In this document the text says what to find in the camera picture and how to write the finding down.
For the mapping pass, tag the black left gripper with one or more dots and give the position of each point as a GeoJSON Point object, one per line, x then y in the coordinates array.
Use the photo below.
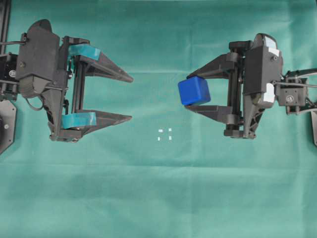
{"type": "Point", "coordinates": [63, 99]}

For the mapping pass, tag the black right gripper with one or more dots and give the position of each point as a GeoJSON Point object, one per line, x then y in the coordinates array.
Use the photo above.
{"type": "Point", "coordinates": [241, 123]}

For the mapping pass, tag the blue cube block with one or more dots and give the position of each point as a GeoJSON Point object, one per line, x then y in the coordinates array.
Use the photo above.
{"type": "Point", "coordinates": [194, 91]}

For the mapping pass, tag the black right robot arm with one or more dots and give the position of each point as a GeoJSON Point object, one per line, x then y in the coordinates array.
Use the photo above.
{"type": "Point", "coordinates": [291, 92]}

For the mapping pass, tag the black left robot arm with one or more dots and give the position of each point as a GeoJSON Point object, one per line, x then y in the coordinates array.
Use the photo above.
{"type": "Point", "coordinates": [9, 86]}

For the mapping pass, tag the green table cloth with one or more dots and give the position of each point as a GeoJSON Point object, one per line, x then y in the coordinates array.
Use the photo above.
{"type": "Point", "coordinates": [121, 182]}

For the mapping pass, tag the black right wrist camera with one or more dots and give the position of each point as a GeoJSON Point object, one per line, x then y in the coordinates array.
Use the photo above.
{"type": "Point", "coordinates": [263, 66]}

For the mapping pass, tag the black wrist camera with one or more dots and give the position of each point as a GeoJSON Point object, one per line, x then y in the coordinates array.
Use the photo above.
{"type": "Point", "coordinates": [37, 62]}
{"type": "Point", "coordinates": [263, 66]}

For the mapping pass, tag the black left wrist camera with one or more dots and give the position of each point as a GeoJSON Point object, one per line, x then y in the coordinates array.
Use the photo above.
{"type": "Point", "coordinates": [37, 62]}

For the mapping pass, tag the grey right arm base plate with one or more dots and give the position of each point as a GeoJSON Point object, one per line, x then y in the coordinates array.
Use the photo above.
{"type": "Point", "coordinates": [314, 126]}

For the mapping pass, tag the black aluminium frame post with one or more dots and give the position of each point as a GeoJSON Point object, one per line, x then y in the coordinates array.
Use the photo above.
{"type": "Point", "coordinates": [5, 10]}

